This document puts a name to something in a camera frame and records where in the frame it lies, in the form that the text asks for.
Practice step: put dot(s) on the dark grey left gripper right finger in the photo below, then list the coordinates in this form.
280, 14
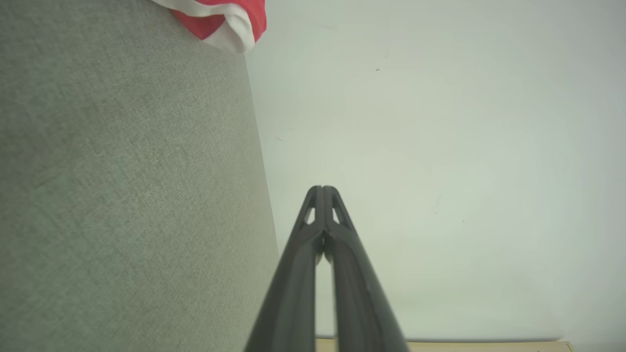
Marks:
357, 293

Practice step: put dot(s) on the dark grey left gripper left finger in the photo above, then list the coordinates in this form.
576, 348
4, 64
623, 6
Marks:
288, 293

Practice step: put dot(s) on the red shorts with white stripe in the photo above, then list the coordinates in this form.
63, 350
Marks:
210, 24

